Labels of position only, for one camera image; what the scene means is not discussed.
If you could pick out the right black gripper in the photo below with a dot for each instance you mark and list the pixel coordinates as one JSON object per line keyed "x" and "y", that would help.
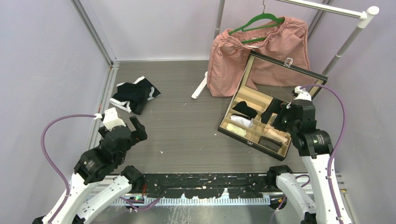
{"x": 279, "y": 107}

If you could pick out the white black-trimmed underwear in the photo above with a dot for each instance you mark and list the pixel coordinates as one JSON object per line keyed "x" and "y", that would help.
{"x": 243, "y": 120}

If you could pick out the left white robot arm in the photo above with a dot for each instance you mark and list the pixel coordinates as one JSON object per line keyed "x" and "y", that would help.
{"x": 92, "y": 168}

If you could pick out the dark rolled underwear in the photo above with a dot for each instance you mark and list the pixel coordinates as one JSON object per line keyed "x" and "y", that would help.
{"x": 270, "y": 144}

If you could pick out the black white-trimmed underwear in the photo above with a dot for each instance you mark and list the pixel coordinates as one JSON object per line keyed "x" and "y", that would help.
{"x": 133, "y": 97}

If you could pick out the plain black underwear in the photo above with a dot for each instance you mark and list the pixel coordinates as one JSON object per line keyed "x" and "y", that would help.
{"x": 244, "y": 109}

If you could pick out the cream rolled underwear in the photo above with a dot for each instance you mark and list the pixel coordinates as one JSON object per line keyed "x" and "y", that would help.
{"x": 236, "y": 129}

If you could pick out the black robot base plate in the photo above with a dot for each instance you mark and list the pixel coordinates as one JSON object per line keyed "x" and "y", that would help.
{"x": 204, "y": 185}

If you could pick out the black compartment storage box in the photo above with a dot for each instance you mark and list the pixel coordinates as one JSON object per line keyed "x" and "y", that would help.
{"x": 258, "y": 96}

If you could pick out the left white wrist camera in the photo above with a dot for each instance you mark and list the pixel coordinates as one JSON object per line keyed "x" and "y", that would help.
{"x": 110, "y": 119}

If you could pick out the beige rolled underwear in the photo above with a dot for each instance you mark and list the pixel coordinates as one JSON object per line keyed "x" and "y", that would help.
{"x": 274, "y": 134}

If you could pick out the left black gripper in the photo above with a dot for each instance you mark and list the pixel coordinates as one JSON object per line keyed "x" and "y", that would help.
{"x": 139, "y": 133}

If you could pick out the pink hanging shorts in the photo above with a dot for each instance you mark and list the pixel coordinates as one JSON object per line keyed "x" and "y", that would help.
{"x": 230, "y": 52}

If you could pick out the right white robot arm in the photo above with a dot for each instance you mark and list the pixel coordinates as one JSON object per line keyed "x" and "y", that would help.
{"x": 315, "y": 148}

